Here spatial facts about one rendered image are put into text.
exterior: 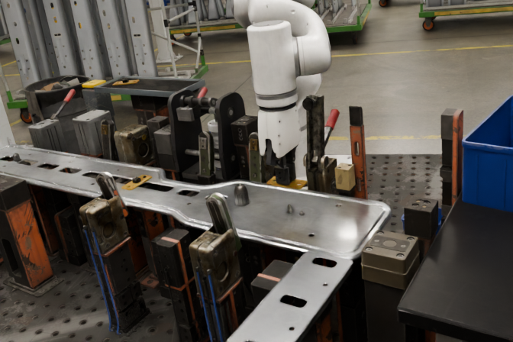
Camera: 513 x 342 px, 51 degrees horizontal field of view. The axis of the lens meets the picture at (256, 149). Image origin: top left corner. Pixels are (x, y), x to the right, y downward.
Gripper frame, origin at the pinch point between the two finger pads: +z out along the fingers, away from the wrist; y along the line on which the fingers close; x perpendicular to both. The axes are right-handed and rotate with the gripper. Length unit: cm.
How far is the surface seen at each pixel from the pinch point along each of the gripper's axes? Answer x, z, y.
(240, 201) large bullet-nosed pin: -12.0, 8.3, 1.4
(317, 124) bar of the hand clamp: 0.4, -5.5, -15.3
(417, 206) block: 28.9, 1.6, 2.4
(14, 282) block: -85, 38, 21
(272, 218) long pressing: -2.2, 9.5, 4.0
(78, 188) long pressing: -61, 10, 8
